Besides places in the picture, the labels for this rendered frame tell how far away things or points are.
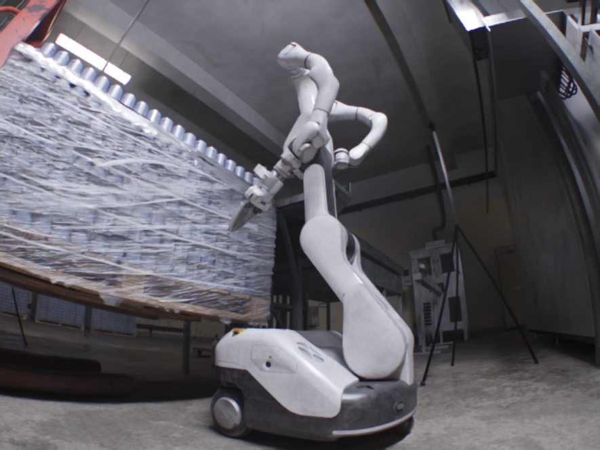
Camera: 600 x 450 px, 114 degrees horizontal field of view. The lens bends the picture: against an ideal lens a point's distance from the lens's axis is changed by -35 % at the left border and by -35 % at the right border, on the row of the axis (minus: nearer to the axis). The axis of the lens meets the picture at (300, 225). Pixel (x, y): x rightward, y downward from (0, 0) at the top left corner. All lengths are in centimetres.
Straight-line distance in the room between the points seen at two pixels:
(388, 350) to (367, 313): 12
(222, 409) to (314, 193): 82
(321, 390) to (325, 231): 51
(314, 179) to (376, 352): 67
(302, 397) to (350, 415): 13
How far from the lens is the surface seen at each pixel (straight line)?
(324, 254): 97
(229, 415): 98
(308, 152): 100
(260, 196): 99
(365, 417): 81
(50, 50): 129
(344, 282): 93
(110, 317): 903
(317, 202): 111
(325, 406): 79
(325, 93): 110
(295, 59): 135
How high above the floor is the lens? 35
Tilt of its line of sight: 21 degrees up
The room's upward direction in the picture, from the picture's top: straight up
